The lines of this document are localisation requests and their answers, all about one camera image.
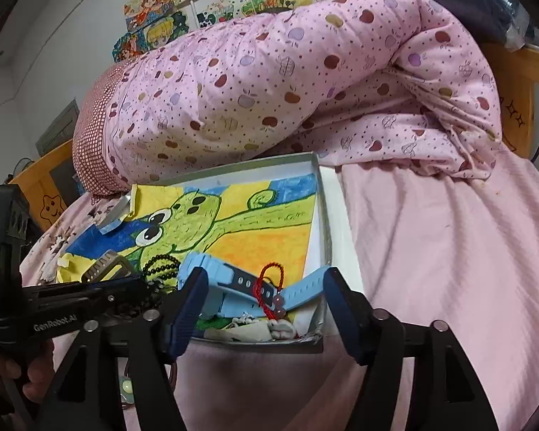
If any pink apple print quilt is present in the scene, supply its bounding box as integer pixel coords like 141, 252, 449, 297
103, 0, 504, 189

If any red string bracelet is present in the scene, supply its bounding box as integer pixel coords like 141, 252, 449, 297
254, 263, 292, 321

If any blue pillow in plastic bag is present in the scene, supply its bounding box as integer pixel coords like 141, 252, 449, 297
431, 0, 539, 52

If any beige hair claw clip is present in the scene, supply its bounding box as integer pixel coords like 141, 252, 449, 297
82, 251, 138, 283

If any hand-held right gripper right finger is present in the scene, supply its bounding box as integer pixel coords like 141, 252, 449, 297
322, 267, 499, 431

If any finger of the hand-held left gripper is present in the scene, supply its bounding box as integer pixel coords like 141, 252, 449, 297
40, 275, 151, 296
40, 291, 157, 320

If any wooden bed frame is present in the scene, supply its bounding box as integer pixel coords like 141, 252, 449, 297
9, 42, 539, 230

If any light blue watch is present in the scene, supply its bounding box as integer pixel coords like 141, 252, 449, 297
177, 252, 331, 319

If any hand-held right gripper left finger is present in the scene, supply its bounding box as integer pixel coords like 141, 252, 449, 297
36, 266, 209, 431

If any frog crayon drawing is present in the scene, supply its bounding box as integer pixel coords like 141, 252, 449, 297
60, 177, 319, 324

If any dark beaded bracelet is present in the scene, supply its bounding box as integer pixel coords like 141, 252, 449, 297
141, 254, 181, 296

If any white cardboard sheet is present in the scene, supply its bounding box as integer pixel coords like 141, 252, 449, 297
319, 165, 365, 299

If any pink floral bed sheet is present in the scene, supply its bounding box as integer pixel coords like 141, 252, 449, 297
20, 148, 539, 431

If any person's left hand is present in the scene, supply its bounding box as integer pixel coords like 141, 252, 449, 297
0, 339, 57, 414

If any brown hair tie with charm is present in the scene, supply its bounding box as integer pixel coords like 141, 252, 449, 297
118, 360, 179, 410

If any red checkered pillow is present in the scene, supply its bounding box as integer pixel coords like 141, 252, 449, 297
72, 60, 138, 197

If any grey door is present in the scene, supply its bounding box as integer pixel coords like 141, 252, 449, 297
36, 99, 82, 194

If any blue white paper strip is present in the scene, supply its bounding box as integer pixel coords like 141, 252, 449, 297
100, 195, 134, 234

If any grey shallow box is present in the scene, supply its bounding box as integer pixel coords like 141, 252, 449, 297
130, 152, 334, 354

